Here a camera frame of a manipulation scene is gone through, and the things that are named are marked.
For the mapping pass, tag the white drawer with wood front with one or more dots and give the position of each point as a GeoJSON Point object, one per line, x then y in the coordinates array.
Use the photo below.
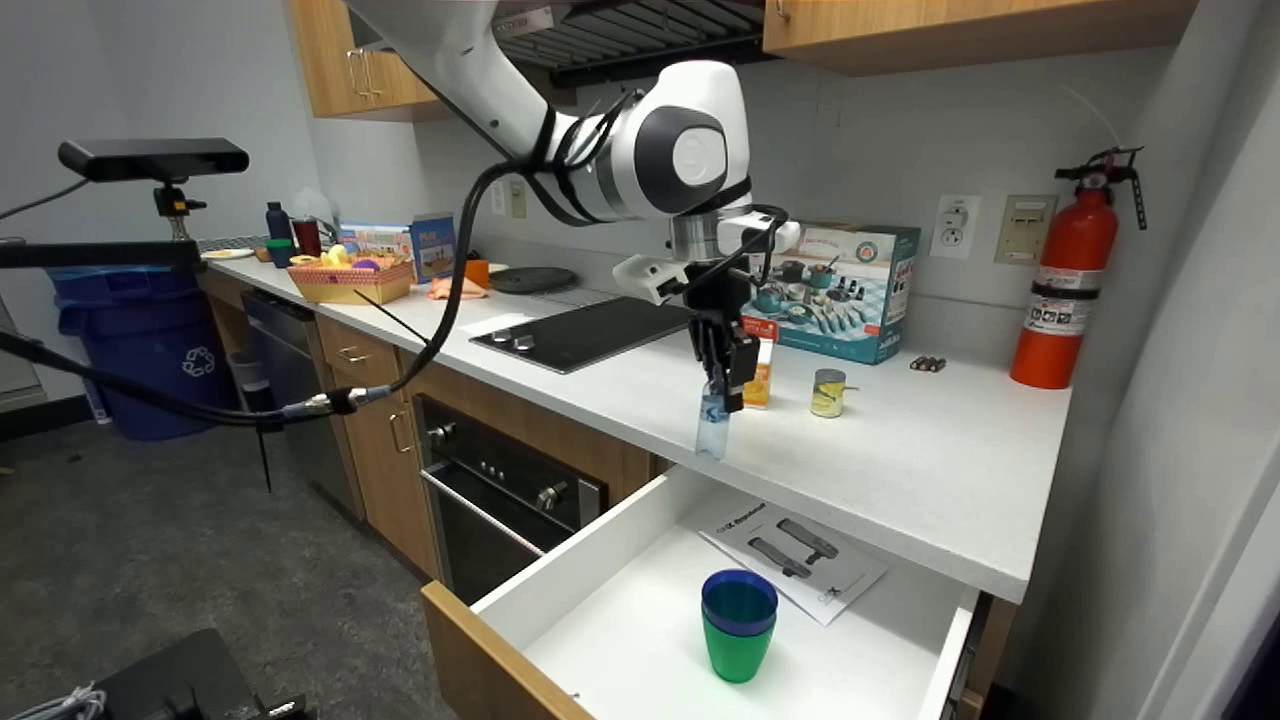
{"type": "Point", "coordinates": [624, 624]}

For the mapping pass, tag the small black object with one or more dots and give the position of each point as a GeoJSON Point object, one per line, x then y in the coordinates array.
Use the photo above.
{"type": "Point", "coordinates": [928, 363]}

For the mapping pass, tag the wooden basket with toy food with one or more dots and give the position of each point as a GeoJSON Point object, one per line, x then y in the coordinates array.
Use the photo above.
{"type": "Point", "coordinates": [349, 282]}

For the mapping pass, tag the black boom bar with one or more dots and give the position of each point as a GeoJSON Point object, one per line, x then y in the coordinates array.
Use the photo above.
{"type": "Point", "coordinates": [93, 252]}

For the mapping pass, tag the blue bottle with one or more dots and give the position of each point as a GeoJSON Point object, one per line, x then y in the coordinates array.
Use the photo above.
{"type": "Point", "coordinates": [279, 229]}

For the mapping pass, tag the orange toy food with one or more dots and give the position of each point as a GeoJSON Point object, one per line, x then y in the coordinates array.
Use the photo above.
{"type": "Point", "coordinates": [472, 273]}

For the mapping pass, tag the colourful box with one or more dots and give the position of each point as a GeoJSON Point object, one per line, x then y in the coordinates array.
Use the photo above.
{"type": "Point", "coordinates": [378, 241]}

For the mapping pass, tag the clear plastic water bottle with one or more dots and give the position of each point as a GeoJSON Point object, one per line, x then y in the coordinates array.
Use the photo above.
{"type": "Point", "coordinates": [714, 431]}

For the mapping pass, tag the wooden lower cabinet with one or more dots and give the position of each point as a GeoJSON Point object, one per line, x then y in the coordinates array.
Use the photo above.
{"type": "Point", "coordinates": [387, 466]}

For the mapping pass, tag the toy cookware box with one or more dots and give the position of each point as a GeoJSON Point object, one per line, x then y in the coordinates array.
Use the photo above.
{"type": "Point", "coordinates": [841, 295]}

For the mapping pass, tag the wooden cabinet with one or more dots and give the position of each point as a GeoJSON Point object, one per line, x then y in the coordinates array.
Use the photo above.
{"type": "Point", "coordinates": [963, 23]}
{"type": "Point", "coordinates": [387, 466]}
{"type": "Point", "coordinates": [354, 64]}

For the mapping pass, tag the white wall outlet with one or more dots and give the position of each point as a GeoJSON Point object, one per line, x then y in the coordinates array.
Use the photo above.
{"type": "Point", "coordinates": [954, 225]}

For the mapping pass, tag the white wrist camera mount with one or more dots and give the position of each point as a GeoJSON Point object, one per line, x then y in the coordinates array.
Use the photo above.
{"type": "Point", "coordinates": [654, 278]}

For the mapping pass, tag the built-in oven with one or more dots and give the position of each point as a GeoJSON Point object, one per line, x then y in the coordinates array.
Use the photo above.
{"type": "Point", "coordinates": [501, 484]}

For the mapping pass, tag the orange bottle with red cap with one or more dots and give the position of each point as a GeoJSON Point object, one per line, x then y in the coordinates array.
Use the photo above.
{"type": "Point", "coordinates": [761, 383]}

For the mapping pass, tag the blue book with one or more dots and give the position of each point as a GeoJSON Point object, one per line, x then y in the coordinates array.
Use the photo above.
{"type": "Point", "coordinates": [435, 250]}

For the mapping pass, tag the black cooktop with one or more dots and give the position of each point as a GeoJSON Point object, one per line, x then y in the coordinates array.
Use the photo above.
{"type": "Point", "coordinates": [584, 334]}

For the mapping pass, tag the beige wall plate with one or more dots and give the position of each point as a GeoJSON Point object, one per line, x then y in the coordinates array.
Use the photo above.
{"type": "Point", "coordinates": [1026, 229]}

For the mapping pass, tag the printed paper sheet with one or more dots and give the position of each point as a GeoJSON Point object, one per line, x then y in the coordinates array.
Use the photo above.
{"type": "Point", "coordinates": [800, 546]}

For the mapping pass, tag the blue recycling bin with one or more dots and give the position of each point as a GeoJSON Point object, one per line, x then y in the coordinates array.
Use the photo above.
{"type": "Point", "coordinates": [147, 346]}

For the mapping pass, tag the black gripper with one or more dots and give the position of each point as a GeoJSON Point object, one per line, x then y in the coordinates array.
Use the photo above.
{"type": "Point", "coordinates": [725, 307]}

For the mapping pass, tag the green plastic cup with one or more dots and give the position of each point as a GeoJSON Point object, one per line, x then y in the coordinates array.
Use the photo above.
{"type": "Point", "coordinates": [738, 663]}

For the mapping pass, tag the range hood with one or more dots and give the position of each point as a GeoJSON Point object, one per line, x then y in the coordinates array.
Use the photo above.
{"type": "Point", "coordinates": [624, 25]}

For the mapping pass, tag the blue plastic cup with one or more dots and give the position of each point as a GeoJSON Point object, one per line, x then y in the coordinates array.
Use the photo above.
{"type": "Point", "coordinates": [738, 602]}

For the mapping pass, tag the red fire extinguisher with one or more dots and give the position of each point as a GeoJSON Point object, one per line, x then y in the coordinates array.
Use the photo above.
{"type": "Point", "coordinates": [1072, 282]}

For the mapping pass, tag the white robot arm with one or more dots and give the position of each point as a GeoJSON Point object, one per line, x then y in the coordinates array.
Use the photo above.
{"type": "Point", "coordinates": [665, 146]}

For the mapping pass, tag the wooden upper cabinet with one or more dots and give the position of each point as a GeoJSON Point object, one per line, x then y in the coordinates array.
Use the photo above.
{"type": "Point", "coordinates": [354, 64]}
{"type": "Point", "coordinates": [963, 23]}

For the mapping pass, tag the dishwasher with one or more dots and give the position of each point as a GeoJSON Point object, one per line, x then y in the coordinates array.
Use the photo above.
{"type": "Point", "coordinates": [302, 442]}

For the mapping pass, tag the black camera on stand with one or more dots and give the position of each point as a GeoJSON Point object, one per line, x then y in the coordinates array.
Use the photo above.
{"type": "Point", "coordinates": [152, 157]}

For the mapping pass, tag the round black pan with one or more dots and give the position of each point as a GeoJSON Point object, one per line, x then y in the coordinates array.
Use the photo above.
{"type": "Point", "coordinates": [536, 282]}

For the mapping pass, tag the red can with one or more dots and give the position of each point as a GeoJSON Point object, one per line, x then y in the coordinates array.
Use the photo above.
{"type": "Point", "coordinates": [310, 237]}

